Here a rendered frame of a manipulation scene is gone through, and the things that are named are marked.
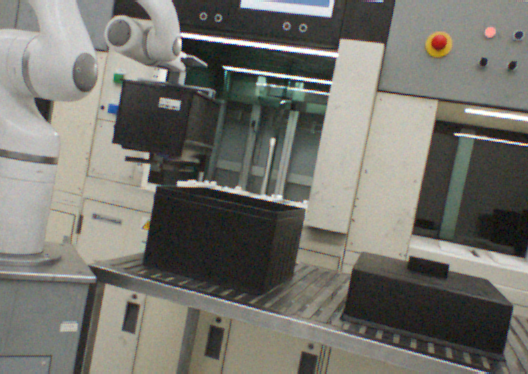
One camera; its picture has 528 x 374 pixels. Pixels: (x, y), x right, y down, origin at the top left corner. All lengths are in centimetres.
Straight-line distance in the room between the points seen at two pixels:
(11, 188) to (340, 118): 87
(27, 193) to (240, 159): 164
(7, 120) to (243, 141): 165
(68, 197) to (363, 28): 109
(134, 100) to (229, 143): 116
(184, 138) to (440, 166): 96
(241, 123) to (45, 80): 166
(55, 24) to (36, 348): 57
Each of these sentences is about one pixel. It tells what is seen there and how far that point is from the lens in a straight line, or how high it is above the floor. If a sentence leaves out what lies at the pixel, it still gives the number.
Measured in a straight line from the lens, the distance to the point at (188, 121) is 145.
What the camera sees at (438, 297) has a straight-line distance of 105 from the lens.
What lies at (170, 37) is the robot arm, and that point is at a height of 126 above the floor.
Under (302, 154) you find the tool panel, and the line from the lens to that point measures 253.
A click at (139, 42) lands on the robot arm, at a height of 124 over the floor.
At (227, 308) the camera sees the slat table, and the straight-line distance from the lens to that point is 103.
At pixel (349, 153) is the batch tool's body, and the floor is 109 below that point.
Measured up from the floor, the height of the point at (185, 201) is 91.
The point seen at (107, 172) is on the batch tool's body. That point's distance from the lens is 186.
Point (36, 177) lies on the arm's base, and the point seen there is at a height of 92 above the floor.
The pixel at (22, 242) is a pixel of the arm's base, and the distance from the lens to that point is 111.
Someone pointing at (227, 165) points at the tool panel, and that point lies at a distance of 261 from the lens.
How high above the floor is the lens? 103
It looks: 3 degrees down
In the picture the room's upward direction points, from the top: 11 degrees clockwise
